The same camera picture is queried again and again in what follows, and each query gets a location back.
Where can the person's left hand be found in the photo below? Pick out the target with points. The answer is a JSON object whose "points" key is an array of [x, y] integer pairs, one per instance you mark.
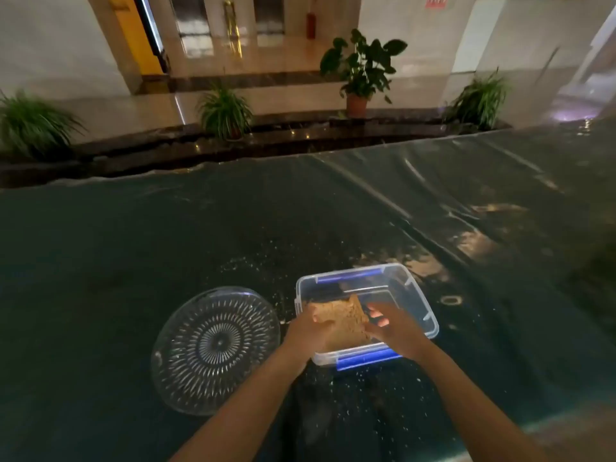
{"points": [[308, 334]]}

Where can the person's right hand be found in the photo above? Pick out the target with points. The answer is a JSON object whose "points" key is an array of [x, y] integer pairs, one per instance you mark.
{"points": [[397, 334]]}

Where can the person's right fingers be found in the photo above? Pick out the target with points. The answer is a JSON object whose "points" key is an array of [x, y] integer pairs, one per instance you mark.
{"points": [[378, 316]]}

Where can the person's left fingers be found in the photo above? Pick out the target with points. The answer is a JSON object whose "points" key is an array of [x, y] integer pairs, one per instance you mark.
{"points": [[320, 317]]}

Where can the brown bread slice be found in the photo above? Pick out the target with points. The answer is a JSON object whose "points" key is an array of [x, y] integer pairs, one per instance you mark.
{"points": [[342, 322]]}

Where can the person's left forearm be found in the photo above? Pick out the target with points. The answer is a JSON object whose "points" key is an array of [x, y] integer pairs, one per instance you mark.
{"points": [[240, 408]]}

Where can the person's right forearm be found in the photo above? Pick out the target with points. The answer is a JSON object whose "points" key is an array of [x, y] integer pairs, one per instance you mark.
{"points": [[474, 404]]}

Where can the clear plastic container blue clips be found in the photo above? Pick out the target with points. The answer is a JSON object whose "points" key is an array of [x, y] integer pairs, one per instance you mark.
{"points": [[365, 312]]}

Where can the clear patterned glass plate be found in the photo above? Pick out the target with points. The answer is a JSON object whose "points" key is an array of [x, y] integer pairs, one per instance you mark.
{"points": [[215, 350]]}

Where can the dark plastic table cover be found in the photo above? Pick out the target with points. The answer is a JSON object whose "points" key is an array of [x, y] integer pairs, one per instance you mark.
{"points": [[240, 235]]}

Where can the grassy potted plant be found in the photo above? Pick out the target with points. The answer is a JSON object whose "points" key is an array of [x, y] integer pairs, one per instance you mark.
{"points": [[31, 125], [479, 100], [225, 113]]}

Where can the broad-leaf plant in terracotta pot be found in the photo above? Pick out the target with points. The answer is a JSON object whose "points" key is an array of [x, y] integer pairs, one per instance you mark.
{"points": [[363, 67]]}

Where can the red fire extinguisher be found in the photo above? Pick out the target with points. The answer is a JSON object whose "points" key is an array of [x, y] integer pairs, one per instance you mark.
{"points": [[311, 24]]}

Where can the metal elevator door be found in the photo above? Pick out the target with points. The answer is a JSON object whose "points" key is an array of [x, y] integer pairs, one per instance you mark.
{"points": [[268, 16], [192, 23]]}

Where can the yellow door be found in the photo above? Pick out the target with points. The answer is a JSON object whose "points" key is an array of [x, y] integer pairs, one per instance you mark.
{"points": [[137, 33]]}

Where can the red wall notice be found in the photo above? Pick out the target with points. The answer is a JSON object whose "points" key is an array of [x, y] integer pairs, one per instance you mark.
{"points": [[436, 1]]}

